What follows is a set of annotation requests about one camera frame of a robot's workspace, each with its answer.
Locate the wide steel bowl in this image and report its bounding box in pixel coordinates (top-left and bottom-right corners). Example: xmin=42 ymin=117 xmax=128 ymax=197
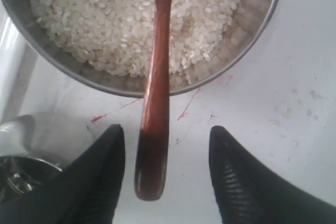
xmin=1 ymin=0 xmax=278 ymax=98

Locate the small steel cup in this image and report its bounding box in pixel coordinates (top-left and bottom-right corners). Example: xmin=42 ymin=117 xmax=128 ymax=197
xmin=1 ymin=115 xmax=62 ymax=204

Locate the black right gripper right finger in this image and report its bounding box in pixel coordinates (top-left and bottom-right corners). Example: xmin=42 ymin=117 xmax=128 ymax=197
xmin=209 ymin=126 xmax=335 ymax=223

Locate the brown wooden spoon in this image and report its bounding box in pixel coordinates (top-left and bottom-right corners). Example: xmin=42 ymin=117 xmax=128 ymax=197
xmin=134 ymin=0 xmax=172 ymax=201

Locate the white rectangular plastic tray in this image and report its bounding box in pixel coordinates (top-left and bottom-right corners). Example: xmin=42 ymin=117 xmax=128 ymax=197
xmin=1 ymin=5 xmax=26 ymax=119

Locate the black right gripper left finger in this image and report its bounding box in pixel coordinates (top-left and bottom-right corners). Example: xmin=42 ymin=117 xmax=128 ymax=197
xmin=1 ymin=124 xmax=125 ymax=223

